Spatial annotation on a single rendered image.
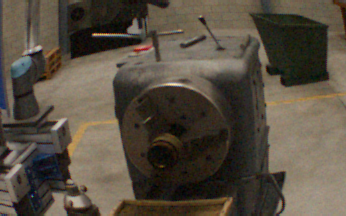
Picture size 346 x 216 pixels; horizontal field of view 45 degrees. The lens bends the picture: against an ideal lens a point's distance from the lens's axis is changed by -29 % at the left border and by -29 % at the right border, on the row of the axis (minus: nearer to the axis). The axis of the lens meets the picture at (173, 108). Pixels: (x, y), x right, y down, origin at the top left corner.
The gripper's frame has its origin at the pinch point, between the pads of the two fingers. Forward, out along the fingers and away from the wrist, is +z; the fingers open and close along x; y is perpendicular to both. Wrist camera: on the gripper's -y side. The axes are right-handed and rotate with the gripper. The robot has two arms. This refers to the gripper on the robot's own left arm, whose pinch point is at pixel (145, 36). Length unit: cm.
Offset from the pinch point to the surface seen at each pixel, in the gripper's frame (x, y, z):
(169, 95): 23.6, -12.4, 14.3
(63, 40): -873, 500, 95
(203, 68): 6.3, -18.8, 11.2
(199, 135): 27.4, -20.2, 24.8
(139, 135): 23.5, -1.9, 25.3
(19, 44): -866, 663, 67
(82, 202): 83, -7, 21
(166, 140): 35.1, -13.4, 23.0
